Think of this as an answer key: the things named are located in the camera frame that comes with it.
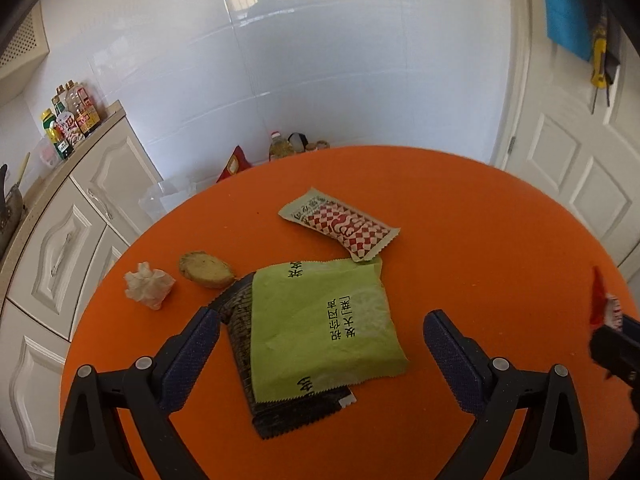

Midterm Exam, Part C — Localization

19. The clear plastic bag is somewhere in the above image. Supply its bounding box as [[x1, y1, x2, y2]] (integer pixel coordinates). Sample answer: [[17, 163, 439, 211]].
[[139, 178, 199, 222]]

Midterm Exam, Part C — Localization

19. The pink plastic container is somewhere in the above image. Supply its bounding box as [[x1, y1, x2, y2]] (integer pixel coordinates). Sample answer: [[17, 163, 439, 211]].
[[38, 135, 59, 167]]

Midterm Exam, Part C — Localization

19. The dark metal pan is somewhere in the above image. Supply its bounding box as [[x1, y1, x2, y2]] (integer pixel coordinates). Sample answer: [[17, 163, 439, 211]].
[[0, 152, 32, 241]]

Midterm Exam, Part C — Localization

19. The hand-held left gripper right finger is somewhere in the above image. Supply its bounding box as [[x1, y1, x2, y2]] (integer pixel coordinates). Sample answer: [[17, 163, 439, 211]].
[[422, 309, 588, 480]]

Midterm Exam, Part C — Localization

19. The grey yellow hanging cloth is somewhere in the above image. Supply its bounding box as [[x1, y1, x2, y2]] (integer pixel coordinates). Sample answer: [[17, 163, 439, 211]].
[[590, 2, 624, 114]]

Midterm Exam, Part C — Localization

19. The orange round table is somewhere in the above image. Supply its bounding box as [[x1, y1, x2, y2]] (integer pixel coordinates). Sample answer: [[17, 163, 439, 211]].
[[59, 146, 640, 480]]

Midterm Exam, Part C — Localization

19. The white door frame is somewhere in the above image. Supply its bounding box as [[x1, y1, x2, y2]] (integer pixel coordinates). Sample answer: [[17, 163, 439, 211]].
[[487, 0, 535, 171]]

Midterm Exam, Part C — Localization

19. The red snack bag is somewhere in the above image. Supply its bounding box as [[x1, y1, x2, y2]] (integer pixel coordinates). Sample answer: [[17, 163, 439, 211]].
[[216, 146, 254, 184]]

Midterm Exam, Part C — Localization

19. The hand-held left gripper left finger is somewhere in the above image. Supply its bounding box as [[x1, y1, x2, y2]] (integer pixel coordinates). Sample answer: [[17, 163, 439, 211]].
[[55, 306, 222, 480]]

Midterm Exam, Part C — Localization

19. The beige vent hood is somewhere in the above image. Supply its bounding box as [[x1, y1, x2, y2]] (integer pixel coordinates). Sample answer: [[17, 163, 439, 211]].
[[0, 0, 51, 83]]

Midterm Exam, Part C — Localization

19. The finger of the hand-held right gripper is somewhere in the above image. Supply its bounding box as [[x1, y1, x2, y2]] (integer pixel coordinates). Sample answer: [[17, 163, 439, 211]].
[[589, 313, 640, 389]]

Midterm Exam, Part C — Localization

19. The white kitchen cabinet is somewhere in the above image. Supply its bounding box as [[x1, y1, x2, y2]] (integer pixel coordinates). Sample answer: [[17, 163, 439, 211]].
[[0, 100, 166, 480]]

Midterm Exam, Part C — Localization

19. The blue hanging towel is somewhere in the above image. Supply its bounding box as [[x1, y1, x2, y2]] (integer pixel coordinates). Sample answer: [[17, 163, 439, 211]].
[[539, 0, 599, 63]]

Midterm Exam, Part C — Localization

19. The red checkered snack packet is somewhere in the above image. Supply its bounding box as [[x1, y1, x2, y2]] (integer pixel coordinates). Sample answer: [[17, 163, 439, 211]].
[[278, 187, 402, 263]]

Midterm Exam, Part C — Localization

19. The red white wrapper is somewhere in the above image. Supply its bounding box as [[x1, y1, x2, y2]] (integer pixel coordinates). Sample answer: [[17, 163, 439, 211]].
[[587, 266, 624, 333]]

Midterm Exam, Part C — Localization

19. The cluster of condiment bottles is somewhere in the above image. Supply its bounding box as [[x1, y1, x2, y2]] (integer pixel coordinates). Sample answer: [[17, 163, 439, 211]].
[[39, 80, 102, 161]]

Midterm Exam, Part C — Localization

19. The brown ginger piece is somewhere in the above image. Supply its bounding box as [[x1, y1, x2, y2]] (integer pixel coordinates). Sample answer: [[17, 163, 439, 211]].
[[179, 251, 237, 289]]

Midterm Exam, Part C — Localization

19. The green snack packet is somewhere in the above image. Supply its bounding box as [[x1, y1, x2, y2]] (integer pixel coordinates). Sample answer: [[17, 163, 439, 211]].
[[250, 256, 410, 403]]

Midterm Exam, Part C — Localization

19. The white panel door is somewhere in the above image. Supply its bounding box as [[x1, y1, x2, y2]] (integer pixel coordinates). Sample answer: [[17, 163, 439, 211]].
[[502, 0, 640, 268]]

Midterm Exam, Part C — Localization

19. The white crumpled tissue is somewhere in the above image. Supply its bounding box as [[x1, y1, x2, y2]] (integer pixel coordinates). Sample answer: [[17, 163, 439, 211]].
[[124, 261, 177, 311]]

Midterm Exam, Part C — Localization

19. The yellow cooking oil bottle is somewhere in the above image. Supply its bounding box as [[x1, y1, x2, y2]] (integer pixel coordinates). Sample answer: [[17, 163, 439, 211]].
[[269, 131, 296, 162]]

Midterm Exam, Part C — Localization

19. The dark patterned snack packet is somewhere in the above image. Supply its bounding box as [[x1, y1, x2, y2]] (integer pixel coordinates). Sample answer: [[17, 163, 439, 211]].
[[209, 275, 359, 440]]

